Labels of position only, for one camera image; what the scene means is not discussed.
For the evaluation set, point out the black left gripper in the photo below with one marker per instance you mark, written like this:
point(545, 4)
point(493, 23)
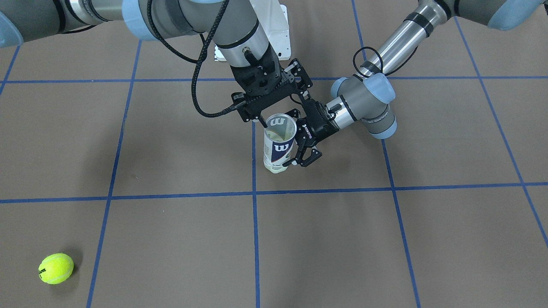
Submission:
point(316, 120)

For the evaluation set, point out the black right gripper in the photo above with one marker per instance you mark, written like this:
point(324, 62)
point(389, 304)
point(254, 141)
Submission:
point(301, 77)

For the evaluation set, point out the white tennis ball can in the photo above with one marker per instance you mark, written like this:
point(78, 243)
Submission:
point(275, 153)

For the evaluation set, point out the yellow tennis ball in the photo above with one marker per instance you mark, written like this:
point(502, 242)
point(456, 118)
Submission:
point(275, 136)
point(56, 268)

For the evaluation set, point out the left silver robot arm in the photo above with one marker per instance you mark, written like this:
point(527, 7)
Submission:
point(366, 96)

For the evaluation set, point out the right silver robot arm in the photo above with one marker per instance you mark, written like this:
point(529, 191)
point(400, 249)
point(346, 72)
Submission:
point(186, 28)

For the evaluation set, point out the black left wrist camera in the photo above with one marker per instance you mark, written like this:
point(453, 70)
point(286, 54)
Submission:
point(315, 111)

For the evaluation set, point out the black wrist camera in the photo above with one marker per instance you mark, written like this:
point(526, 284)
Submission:
point(261, 96)
point(315, 111)

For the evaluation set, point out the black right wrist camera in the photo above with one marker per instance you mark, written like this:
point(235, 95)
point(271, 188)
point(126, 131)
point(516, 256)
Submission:
point(261, 96)

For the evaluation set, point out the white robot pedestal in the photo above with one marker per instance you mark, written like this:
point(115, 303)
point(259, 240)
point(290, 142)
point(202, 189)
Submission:
point(280, 30)

